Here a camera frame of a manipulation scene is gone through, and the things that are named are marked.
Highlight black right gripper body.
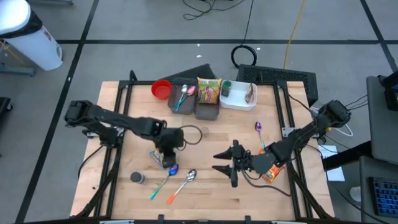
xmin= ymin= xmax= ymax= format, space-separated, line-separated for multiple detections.
xmin=229 ymin=139 xmax=254 ymax=189

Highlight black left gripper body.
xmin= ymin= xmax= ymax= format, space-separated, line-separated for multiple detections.
xmin=157 ymin=126 xmax=185 ymax=156

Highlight blue yellow ramen packet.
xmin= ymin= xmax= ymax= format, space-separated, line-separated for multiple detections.
xmin=148 ymin=149 xmax=165 ymax=168

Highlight silver spoon blue handle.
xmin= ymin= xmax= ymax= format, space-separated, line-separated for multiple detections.
xmin=173 ymin=84 xmax=189 ymax=111

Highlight iridescent gold spoon blue handle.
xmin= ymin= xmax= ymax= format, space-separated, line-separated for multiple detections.
xmin=174 ymin=85 xmax=197 ymax=110

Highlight white plastic bin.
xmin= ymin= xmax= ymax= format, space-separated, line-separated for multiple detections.
xmin=219 ymin=80 xmax=258 ymax=111

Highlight green ramen packet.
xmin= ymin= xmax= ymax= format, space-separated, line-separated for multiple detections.
xmin=197 ymin=77 xmax=223 ymax=105

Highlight brown snack sachet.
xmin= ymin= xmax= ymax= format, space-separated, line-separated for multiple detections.
xmin=244 ymin=82 xmax=255 ymax=105

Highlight green lid spice jar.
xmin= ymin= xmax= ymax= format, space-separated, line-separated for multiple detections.
xmin=221 ymin=80 xmax=233 ymax=98

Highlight grey translucent plastic bin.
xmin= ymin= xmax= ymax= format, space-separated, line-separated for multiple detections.
xmin=195 ymin=82 xmax=221 ymax=121
xmin=167 ymin=77 xmax=198 ymax=115

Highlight black lid spice jar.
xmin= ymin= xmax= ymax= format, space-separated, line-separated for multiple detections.
xmin=130 ymin=170 xmax=147 ymax=184

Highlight orange ramen packet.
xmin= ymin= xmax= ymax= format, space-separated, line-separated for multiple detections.
xmin=258 ymin=147 xmax=286 ymax=185

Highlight red plastic cup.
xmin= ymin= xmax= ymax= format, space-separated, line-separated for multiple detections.
xmin=151 ymin=79 xmax=173 ymax=101

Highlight white paper sheet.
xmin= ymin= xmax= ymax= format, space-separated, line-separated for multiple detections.
xmin=317 ymin=144 xmax=346 ymax=182

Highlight grey desk top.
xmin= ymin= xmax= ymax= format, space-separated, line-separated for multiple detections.
xmin=359 ymin=155 xmax=398 ymax=224
xmin=366 ymin=75 xmax=398 ymax=166

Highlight backlit keyboard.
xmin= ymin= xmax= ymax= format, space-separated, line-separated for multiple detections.
xmin=369 ymin=176 xmax=398 ymax=218

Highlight black desk device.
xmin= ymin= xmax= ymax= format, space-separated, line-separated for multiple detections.
xmin=377 ymin=70 xmax=398 ymax=112

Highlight grey floor stand base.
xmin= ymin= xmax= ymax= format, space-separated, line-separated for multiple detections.
xmin=0 ymin=62 xmax=35 ymax=77

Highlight white trash can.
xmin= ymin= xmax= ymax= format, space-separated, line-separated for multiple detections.
xmin=0 ymin=0 xmax=63 ymax=72

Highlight iridescent spoon teal handle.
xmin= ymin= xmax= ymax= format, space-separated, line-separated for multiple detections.
xmin=149 ymin=163 xmax=180 ymax=200

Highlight silver spoon orange handle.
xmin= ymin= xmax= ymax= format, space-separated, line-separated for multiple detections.
xmin=166 ymin=169 xmax=198 ymax=205

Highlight purple spoon teal handle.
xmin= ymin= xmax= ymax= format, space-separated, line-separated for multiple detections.
xmin=254 ymin=121 xmax=267 ymax=150

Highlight black aluminium table frame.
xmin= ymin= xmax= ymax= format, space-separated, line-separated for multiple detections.
xmin=74 ymin=70 xmax=335 ymax=224

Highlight black coiled cable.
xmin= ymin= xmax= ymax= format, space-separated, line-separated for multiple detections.
xmin=230 ymin=0 xmax=258 ymax=70

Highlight black tangled floor cables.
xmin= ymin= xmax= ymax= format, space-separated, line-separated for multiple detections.
xmin=182 ymin=0 xmax=246 ymax=21

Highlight yellow cable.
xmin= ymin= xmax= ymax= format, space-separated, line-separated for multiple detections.
xmin=282 ymin=0 xmax=307 ymax=70

